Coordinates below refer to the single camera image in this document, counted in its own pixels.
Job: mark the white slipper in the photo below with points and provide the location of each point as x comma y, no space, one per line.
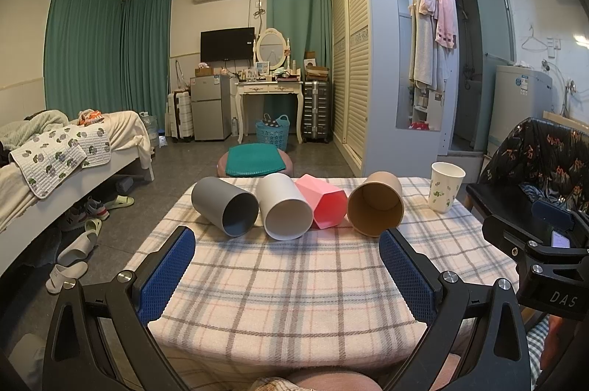
60,274

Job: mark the blue laundry basket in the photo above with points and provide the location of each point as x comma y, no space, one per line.
273,131

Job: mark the leaf print quilted blanket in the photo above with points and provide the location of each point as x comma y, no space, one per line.
47,159

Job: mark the white plastic cup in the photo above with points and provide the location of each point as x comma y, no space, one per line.
285,213

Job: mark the brown plastic cup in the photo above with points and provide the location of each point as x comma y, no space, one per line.
376,205

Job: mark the water jug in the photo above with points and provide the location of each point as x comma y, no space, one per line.
151,124

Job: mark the purple stool with green cushion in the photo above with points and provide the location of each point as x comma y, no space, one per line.
254,160

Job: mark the cream louvred wardrobe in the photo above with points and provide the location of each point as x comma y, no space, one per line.
382,121

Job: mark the silver mini fridge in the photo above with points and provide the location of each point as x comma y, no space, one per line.
210,101

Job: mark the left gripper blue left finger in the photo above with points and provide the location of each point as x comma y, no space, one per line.
77,354

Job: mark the black wall television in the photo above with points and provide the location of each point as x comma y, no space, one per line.
227,44

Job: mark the grey plastic cup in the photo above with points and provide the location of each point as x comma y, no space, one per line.
230,208

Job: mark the oval vanity mirror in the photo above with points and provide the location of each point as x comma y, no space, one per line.
272,51

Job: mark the green curtain centre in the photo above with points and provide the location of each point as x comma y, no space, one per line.
307,26

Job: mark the white hanging towel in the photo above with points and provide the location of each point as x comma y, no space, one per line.
424,66

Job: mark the white paper cup green print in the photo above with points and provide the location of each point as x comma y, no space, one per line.
446,179

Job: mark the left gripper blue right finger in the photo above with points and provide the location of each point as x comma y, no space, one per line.
496,355

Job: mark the pink hanging towel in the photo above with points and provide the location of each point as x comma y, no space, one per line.
444,15

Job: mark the smartphone on gripper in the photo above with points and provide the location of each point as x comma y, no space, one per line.
559,241

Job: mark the white suitcase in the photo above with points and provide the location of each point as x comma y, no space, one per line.
179,115

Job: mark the white washing machine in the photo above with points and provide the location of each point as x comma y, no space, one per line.
520,93

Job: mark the green curtain left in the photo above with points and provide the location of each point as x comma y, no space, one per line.
107,55

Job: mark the plaid tablecloth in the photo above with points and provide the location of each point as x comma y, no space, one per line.
252,306

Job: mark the bed with beige bedding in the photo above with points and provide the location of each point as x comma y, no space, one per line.
23,216

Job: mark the green curtain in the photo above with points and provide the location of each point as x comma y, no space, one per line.
307,26
107,55

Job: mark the pink hexagonal cup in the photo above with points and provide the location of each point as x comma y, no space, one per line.
328,202

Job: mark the black silver suitcase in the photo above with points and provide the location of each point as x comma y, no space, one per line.
317,110

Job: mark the black chair with floral cover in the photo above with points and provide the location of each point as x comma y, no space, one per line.
538,160

